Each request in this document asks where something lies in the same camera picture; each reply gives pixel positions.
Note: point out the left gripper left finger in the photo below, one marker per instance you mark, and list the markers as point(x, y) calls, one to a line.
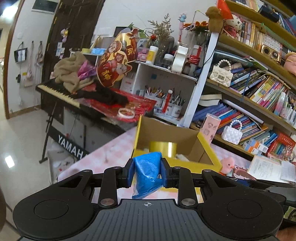
point(113, 179)

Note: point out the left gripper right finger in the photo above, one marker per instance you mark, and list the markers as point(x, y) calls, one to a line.
point(181, 179)

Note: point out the yellow tape roll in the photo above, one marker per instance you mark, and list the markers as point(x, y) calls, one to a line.
point(167, 149)

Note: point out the blue bag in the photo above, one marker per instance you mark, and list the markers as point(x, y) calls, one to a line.
point(147, 174)

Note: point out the pink cartoon table mat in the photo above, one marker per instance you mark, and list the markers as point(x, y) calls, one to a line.
point(118, 151)

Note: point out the yellow cardboard box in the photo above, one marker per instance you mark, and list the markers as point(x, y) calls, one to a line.
point(180, 146)

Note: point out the pink chick plush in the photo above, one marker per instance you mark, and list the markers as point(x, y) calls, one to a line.
point(227, 165)

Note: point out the white adhesive tape roll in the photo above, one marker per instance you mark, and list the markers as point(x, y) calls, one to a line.
point(126, 113)

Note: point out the pink sticker cylinder holder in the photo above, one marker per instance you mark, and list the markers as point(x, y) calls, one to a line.
point(209, 127)

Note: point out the white quilted pearl handbag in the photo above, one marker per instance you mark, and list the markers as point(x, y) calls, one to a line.
point(232, 135)

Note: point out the orange blue medicine box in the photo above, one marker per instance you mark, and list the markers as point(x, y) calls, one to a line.
point(257, 145)
point(247, 147)

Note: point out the white desk shelf unit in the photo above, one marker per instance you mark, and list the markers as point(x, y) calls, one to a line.
point(190, 88)

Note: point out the open text book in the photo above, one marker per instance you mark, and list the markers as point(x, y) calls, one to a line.
point(263, 168)

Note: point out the black yamaha keyboard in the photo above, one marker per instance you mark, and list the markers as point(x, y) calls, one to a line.
point(84, 127)

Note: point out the wooden bookshelf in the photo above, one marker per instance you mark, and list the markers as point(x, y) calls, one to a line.
point(256, 38)

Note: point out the cream quilted handbag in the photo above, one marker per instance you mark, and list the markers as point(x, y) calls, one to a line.
point(220, 75)

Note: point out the white paper sheet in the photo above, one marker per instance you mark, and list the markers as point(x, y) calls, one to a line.
point(288, 171)

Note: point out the fortune god decoration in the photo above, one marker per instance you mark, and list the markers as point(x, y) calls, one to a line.
point(115, 63)

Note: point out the beige cloth pile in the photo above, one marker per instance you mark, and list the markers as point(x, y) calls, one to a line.
point(66, 73)

